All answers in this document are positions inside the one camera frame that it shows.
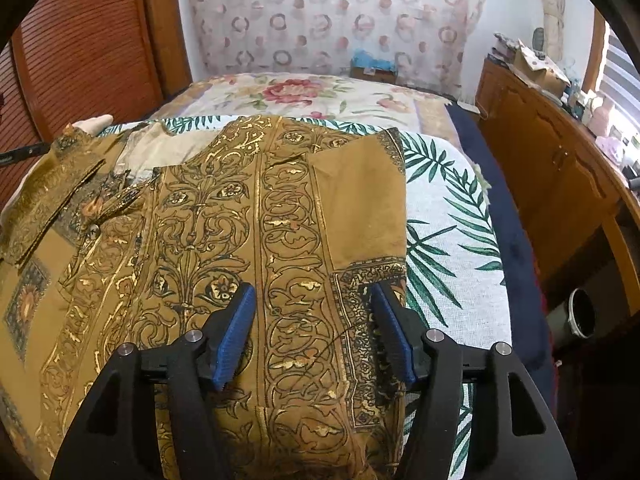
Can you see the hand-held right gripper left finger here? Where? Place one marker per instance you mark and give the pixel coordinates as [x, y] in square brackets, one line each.
[235, 340]

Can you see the blue box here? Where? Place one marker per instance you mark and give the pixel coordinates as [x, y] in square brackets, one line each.
[372, 67]

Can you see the brown gold patterned shirt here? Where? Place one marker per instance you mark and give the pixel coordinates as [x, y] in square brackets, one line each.
[290, 210]

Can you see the striped window blind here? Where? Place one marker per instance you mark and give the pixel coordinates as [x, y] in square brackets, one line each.
[622, 75]

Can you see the floral blanket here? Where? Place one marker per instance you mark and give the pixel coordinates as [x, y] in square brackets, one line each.
[300, 92]

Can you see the navy blue bedsheet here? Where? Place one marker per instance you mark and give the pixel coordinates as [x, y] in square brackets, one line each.
[505, 240]

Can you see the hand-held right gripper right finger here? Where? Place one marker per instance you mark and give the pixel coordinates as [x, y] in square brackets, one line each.
[395, 340]

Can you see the reddish wooden louvered wardrobe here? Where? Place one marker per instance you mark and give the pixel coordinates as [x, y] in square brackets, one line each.
[90, 50]

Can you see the beige window curtain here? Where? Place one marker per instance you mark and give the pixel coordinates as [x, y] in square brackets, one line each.
[552, 10]

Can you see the dark cylindrical bin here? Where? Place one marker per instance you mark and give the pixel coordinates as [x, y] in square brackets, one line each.
[575, 317]

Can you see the white leaf print sheet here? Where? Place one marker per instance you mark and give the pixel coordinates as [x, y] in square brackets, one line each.
[450, 240]

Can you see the wooden dresser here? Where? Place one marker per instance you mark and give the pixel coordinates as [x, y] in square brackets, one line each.
[540, 150]

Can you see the pink bottle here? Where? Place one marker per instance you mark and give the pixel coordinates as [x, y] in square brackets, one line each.
[604, 117]

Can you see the pink circle print curtain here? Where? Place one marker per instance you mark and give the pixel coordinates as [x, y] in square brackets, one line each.
[310, 20]

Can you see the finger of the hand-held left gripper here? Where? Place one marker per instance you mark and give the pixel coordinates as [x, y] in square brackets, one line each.
[25, 153]

